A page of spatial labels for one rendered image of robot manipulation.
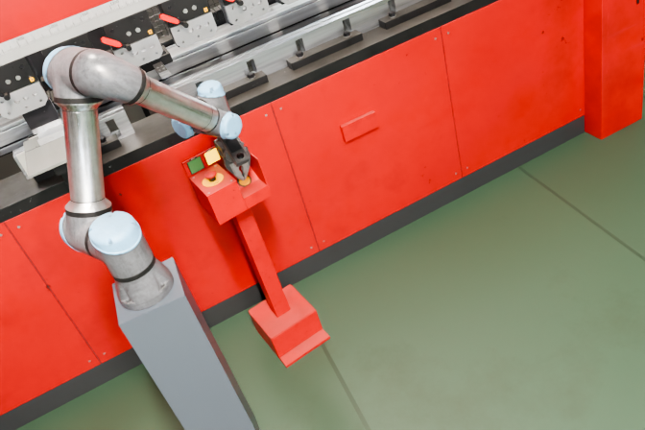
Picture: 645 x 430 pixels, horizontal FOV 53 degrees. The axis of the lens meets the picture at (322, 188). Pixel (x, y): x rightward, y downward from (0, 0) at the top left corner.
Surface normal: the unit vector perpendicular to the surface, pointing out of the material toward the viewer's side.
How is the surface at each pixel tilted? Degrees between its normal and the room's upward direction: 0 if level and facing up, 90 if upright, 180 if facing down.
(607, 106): 90
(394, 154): 90
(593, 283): 0
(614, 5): 90
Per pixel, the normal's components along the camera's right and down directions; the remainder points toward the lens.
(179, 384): 0.36, 0.47
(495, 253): -0.24, -0.79
